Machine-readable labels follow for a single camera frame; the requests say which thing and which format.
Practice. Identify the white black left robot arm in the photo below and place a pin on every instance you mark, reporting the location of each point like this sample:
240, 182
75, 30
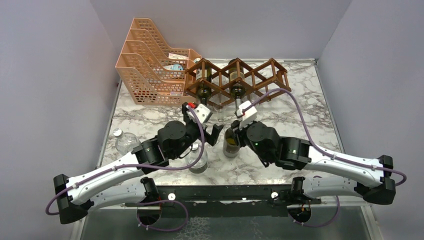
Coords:
77, 196

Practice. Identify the green wine bottle silver neck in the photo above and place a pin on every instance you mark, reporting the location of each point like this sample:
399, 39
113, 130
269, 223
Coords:
230, 147

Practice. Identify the clear glass bottle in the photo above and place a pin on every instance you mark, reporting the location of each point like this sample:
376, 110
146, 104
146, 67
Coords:
219, 100
251, 95

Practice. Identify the green wine bottle white label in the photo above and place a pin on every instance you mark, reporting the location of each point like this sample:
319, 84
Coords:
203, 91

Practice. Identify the white box in organizer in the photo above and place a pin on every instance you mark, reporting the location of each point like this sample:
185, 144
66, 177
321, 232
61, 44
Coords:
177, 56

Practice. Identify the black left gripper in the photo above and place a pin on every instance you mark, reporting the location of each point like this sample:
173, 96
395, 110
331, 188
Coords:
211, 139

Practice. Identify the brown wooden wine rack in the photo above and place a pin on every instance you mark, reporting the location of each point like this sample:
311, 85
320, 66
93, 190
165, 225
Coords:
261, 78

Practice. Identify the blue round item in organizer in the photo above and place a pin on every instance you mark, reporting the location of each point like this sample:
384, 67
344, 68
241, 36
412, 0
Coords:
174, 67

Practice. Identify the clear round jug dark liquid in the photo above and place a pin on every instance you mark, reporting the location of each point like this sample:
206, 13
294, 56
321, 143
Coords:
202, 164

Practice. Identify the clear bottle silver cap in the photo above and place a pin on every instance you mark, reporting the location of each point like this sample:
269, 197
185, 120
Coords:
125, 142

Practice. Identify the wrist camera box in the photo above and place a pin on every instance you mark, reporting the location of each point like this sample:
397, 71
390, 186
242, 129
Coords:
202, 112
245, 116

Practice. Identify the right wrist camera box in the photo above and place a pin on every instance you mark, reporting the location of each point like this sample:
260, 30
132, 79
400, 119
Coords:
245, 116

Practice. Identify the peach plastic file organizer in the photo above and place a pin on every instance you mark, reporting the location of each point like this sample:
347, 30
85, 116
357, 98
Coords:
140, 66

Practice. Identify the black mounting rail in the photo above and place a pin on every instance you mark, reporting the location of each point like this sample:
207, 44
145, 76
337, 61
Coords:
221, 201

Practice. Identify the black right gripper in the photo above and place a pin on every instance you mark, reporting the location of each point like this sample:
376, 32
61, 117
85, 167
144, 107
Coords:
240, 132

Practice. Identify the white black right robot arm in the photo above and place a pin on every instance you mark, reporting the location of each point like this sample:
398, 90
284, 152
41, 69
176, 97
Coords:
368, 178

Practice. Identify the dark green wine bottle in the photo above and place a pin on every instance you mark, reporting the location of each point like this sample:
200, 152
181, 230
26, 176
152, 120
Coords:
237, 90

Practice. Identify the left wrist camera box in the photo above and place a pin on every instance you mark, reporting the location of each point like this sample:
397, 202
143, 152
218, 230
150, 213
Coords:
202, 112

